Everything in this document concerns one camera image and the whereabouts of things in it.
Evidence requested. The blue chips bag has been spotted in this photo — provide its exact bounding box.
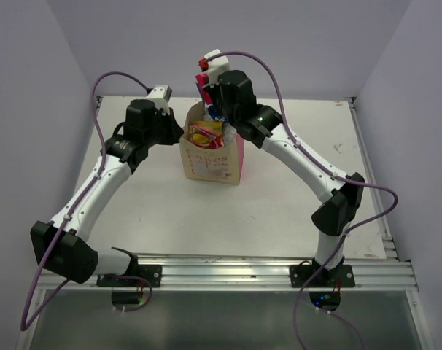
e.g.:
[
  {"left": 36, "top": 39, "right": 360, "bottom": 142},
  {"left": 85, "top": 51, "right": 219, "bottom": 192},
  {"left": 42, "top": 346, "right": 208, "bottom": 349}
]
[{"left": 195, "top": 82, "right": 228, "bottom": 123}]

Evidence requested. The small pink snack packet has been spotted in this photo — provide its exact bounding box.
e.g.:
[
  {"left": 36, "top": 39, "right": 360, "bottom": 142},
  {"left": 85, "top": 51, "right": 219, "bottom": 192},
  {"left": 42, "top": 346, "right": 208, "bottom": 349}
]
[{"left": 195, "top": 73, "right": 212, "bottom": 106}]

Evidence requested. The Fox's fruit candy bag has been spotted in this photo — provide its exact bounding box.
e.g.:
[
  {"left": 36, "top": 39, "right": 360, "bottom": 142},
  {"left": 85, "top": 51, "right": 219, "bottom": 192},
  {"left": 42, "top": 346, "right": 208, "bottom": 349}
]
[{"left": 188, "top": 120, "right": 236, "bottom": 149}]

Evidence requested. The beige Cakes paper bag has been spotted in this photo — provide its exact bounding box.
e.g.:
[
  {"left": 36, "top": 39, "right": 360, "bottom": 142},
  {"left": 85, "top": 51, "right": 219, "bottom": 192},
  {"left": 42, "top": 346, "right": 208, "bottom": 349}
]
[{"left": 179, "top": 101, "right": 244, "bottom": 185}]

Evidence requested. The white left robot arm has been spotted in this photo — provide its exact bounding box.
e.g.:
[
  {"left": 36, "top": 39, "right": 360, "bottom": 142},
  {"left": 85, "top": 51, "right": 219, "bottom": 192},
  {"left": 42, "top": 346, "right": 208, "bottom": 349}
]
[{"left": 31, "top": 97, "right": 183, "bottom": 287}]

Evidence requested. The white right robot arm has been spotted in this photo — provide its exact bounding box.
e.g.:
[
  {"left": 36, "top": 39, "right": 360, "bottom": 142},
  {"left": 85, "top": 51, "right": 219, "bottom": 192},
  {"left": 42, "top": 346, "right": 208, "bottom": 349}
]
[{"left": 202, "top": 70, "right": 364, "bottom": 287}]

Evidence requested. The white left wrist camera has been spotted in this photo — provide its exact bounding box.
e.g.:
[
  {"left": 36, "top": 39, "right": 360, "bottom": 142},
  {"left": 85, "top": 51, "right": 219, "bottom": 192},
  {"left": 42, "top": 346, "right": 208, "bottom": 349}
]
[{"left": 146, "top": 85, "right": 172, "bottom": 114}]

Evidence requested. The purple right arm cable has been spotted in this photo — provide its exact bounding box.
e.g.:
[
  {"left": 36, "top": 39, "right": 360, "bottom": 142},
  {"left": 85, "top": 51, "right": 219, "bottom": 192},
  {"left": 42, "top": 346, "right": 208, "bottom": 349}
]
[{"left": 206, "top": 50, "right": 399, "bottom": 350}]

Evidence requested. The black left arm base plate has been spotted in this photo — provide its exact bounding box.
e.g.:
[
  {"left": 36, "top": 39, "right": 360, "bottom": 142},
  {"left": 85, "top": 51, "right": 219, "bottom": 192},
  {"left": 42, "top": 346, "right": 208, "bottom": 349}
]
[{"left": 96, "top": 265, "right": 163, "bottom": 288}]

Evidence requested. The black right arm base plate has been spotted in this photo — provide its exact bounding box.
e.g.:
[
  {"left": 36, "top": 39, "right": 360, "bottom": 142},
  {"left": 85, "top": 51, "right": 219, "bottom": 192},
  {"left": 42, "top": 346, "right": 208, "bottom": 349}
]
[{"left": 289, "top": 261, "right": 356, "bottom": 288}]

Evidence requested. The aluminium table edge rail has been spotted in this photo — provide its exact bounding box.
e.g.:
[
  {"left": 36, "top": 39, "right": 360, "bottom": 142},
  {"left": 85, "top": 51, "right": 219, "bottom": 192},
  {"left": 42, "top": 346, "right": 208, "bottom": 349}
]
[{"left": 34, "top": 251, "right": 419, "bottom": 292}]

